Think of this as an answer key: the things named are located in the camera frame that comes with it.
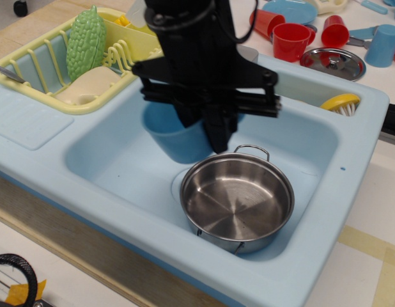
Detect green bitter gourd toy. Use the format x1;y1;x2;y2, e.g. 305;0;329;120
66;5;107;82

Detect yellow dish rack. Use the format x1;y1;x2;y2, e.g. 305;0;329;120
0;7;162;115

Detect steel pot lid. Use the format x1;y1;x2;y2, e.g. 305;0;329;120
300;47;366;81

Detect red cup upside down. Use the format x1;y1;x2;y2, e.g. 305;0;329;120
321;15;350;48

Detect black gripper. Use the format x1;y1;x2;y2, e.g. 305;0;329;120
132;1;281;154

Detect red mug front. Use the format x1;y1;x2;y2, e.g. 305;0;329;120
272;23;316;63

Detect grey spoon handle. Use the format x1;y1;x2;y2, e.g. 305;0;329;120
0;66;31;87

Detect black cable loop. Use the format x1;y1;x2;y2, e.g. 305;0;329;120
0;253;38;304

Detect light blue toy sink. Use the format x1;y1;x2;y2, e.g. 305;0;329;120
0;55;389;306

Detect blue cup upside down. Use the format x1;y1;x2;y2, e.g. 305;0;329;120
364;24;395;68

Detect grey toy faucet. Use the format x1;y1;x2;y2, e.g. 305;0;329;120
236;45;259;63

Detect translucent white spatula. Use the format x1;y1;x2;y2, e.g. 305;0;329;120
125;0;147;28

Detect cream toy appliance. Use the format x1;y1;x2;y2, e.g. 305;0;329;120
307;0;348;15

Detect blue plastic plate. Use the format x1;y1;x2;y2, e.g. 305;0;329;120
262;0;318;25

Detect blue toy knife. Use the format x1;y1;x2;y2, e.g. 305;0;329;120
349;26;378;40

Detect red cup lying left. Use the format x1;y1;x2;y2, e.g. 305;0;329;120
249;10;286;40

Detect stainless steel pot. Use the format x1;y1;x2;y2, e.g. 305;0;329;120
180;145;295;255

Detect yellow tape piece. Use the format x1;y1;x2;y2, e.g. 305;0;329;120
5;279;47;306

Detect blue plastic mug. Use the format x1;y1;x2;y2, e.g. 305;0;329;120
141;102;246;164

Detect yellow dish brush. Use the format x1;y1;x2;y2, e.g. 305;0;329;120
320;93;360;116

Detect black bar right edge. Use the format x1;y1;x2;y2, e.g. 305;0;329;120
381;104;395;136

